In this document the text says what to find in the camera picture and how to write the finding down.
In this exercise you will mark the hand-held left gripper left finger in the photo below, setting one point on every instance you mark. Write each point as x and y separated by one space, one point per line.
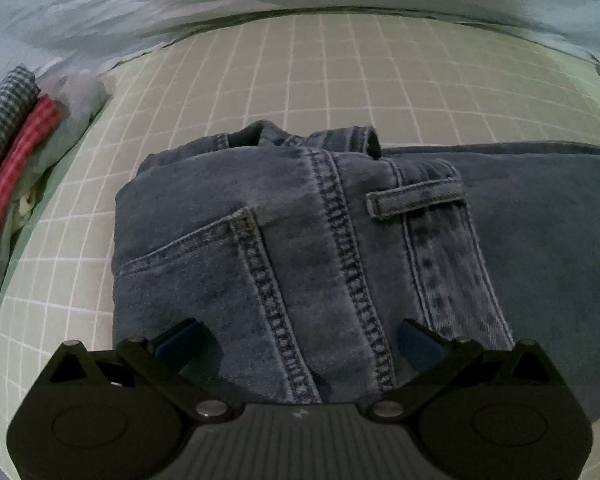
177 345

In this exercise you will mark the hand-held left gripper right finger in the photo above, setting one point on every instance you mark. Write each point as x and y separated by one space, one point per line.
420 347

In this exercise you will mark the blue denim jeans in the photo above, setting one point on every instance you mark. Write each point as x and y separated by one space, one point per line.
305 260

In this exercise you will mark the light green folded garment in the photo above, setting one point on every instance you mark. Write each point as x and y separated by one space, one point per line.
50 170

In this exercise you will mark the red checked folded garment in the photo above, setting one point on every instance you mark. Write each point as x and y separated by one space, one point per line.
20 160

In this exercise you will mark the pale grey folded garment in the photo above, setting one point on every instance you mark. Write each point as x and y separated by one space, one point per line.
80 95

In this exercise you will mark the blue plaid folded shirt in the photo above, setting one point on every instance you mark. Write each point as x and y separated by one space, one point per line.
5 110

